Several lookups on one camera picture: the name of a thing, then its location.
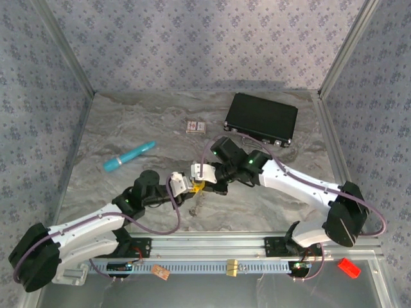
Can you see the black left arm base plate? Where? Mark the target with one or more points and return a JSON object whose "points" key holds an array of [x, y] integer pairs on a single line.
{"points": [[143, 247]]}

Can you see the grey metal bracket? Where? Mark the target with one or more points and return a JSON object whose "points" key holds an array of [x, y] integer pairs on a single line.
{"points": [[72, 275]]}

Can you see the left circuit board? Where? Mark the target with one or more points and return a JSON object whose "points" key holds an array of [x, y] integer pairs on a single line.
{"points": [[120, 266]]}

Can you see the yellow clip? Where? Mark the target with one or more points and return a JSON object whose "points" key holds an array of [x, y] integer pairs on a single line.
{"points": [[232, 268]]}

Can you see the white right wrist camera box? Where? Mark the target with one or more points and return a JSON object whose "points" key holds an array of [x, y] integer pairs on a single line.
{"points": [[205, 173]]}

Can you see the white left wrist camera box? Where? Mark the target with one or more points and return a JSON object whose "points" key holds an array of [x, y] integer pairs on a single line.
{"points": [[180, 184]]}

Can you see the teal plastic tube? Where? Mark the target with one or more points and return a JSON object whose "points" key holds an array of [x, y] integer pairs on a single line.
{"points": [[128, 157]]}

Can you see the red and white card box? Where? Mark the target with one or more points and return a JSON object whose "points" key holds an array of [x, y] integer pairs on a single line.
{"points": [[196, 127]]}

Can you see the aluminium mounting rail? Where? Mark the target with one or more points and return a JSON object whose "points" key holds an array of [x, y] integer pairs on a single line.
{"points": [[205, 244]]}

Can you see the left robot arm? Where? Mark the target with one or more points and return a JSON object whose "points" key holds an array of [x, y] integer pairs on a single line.
{"points": [[86, 226]]}

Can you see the aluminium side rail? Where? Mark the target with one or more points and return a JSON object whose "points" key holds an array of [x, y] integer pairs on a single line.
{"points": [[334, 154]]}

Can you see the circuit board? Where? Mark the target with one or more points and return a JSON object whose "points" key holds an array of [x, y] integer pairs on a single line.
{"points": [[301, 265], [120, 266]]}

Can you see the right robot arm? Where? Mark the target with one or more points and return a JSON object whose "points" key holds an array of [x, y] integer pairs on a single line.
{"points": [[295, 183]]}

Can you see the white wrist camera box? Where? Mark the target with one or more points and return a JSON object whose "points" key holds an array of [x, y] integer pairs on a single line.
{"points": [[180, 184], [205, 173]]}

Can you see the black hard case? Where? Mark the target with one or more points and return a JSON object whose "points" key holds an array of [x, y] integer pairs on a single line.
{"points": [[261, 115]]}

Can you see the right circuit board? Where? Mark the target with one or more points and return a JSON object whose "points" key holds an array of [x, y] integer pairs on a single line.
{"points": [[301, 265]]}

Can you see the aluminium frame post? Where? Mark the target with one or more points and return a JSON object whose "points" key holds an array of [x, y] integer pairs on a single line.
{"points": [[64, 48], [348, 48]]}

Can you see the red plastic block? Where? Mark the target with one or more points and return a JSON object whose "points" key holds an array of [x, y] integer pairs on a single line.
{"points": [[349, 268]]}

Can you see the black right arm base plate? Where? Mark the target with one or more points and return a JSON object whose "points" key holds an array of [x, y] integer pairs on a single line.
{"points": [[273, 246]]}

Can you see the metal keyring with keys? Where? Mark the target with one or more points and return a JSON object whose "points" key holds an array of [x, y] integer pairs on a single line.
{"points": [[194, 211]]}

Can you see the orange paper tag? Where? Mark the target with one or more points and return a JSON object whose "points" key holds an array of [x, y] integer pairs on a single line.
{"points": [[160, 272]]}

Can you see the grey metal sheet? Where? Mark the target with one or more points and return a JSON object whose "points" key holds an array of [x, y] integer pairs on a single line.
{"points": [[192, 292]]}

